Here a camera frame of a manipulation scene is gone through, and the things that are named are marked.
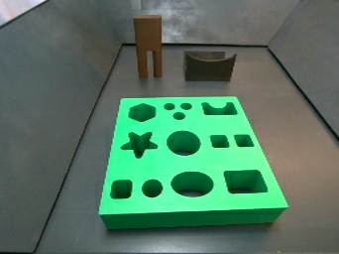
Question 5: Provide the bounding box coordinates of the brown two-pronged block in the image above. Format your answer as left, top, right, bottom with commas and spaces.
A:
133, 15, 161, 78

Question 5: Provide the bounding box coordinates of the dark grey curved bracket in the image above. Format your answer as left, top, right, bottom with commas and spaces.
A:
184, 51, 237, 81

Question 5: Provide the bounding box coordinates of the green shape sorter board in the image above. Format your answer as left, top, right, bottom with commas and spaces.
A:
99, 96, 288, 229

